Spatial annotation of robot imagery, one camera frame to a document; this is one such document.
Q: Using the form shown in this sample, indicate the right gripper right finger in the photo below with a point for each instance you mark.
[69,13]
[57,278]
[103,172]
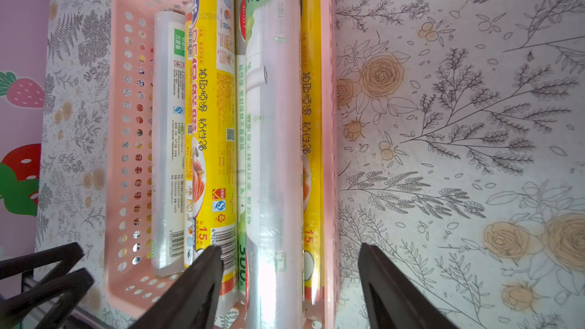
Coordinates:
[391,299]

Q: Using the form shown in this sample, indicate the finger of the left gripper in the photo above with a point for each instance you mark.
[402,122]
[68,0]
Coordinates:
[68,290]
[65,257]

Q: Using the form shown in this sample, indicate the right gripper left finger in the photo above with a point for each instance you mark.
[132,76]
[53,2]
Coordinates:
[192,301]

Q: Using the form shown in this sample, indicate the clear white wrap roll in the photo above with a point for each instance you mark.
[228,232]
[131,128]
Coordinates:
[168,144]

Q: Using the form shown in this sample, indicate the large yellow wrap roll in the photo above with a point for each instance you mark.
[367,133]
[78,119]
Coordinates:
[211,216]

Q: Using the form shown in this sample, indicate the yellow wrap roll blue label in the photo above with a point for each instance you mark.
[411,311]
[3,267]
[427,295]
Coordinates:
[312,150]

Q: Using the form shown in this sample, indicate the white green grape wrap roll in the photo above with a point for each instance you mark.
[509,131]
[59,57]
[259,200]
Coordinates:
[241,173]

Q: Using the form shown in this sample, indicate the pink plastic perforated basket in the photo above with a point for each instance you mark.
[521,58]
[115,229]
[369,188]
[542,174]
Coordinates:
[131,285]

